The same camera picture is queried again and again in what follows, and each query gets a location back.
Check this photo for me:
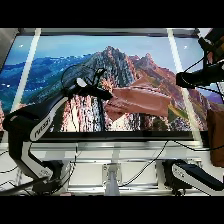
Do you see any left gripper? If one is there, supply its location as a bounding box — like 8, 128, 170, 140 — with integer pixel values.
85, 86, 114, 102

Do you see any pink garment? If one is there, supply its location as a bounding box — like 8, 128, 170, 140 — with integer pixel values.
104, 83, 173, 122

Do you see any brown garment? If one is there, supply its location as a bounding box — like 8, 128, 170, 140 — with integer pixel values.
205, 107, 224, 168

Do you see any silver frame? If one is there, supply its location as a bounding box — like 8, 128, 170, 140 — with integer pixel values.
0, 131, 224, 196

